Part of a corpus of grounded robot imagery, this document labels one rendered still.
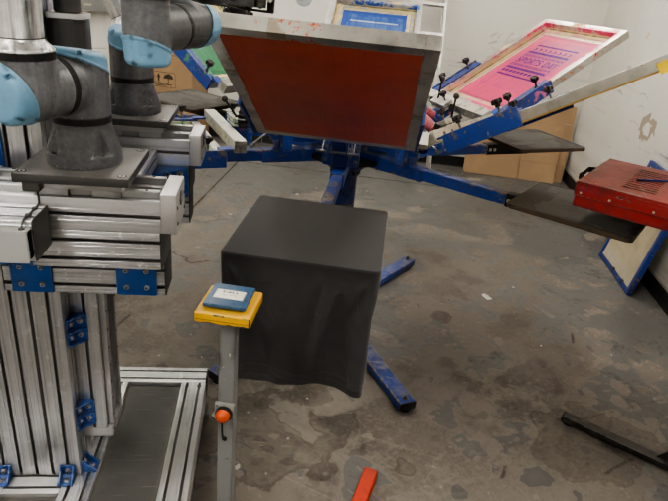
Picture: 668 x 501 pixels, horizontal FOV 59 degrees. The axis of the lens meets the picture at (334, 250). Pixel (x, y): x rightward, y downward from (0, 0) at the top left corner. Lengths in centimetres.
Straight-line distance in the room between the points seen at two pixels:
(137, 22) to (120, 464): 145
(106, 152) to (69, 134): 8
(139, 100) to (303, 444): 141
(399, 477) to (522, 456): 53
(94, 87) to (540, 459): 210
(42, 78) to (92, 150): 19
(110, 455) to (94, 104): 121
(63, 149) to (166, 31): 40
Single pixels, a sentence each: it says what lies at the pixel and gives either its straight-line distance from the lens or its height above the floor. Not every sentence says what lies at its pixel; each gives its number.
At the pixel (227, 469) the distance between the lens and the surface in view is 170.
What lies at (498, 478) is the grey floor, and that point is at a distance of 248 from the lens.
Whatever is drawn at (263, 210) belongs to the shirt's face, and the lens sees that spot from 195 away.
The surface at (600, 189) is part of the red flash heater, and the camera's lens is 220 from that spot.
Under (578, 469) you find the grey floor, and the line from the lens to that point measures 266.
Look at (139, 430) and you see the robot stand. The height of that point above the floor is 21.
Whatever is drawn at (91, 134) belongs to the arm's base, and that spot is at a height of 133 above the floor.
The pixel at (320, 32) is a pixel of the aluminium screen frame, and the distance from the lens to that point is 150.
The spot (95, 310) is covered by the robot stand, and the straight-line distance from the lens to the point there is 175.
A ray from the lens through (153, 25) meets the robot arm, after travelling 102.
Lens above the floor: 166
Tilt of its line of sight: 25 degrees down
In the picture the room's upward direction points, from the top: 6 degrees clockwise
